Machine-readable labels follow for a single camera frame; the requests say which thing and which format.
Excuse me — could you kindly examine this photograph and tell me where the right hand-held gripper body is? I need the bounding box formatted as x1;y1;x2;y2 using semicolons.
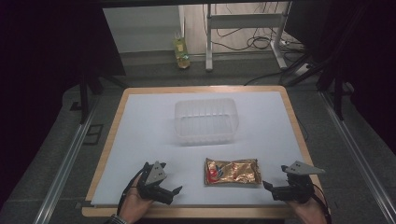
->
271;160;326;204

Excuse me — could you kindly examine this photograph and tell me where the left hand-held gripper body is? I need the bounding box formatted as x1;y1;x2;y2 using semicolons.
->
135;161;174;206

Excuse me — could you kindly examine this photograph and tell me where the person's right hand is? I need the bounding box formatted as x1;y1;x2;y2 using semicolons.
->
285;194;329;224

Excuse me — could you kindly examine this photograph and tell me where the person's left hand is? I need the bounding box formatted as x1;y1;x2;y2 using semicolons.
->
119;175;156;224

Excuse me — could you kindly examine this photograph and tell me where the white table mat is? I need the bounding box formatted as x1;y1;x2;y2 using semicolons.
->
91;91;305;207

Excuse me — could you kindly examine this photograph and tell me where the gold foil snack packet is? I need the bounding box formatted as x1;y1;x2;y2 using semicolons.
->
204;157;262;188

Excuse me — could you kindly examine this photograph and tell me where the person's left sleeve cuff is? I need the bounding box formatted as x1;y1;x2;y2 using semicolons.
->
104;214;129;224

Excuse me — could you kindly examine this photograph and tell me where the clear plastic container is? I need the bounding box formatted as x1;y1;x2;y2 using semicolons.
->
174;97;240;147

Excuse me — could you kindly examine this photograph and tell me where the black metal stand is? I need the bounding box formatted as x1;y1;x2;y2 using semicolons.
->
316;55;356;121
69;72;106;125

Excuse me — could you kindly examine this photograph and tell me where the yellow drink bottle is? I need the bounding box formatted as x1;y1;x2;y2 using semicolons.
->
173;30;191;70

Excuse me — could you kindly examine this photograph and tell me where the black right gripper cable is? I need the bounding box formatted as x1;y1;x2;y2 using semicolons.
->
312;182;332;224

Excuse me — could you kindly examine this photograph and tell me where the aluminium floor rail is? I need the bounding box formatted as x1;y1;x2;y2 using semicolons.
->
32;98;101;224
318;91;396;224

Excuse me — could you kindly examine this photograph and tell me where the bundle of black floor cables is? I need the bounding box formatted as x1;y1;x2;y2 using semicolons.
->
202;3;307;87

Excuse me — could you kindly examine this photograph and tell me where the white metal desk frame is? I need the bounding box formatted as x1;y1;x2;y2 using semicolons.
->
205;2;293;73

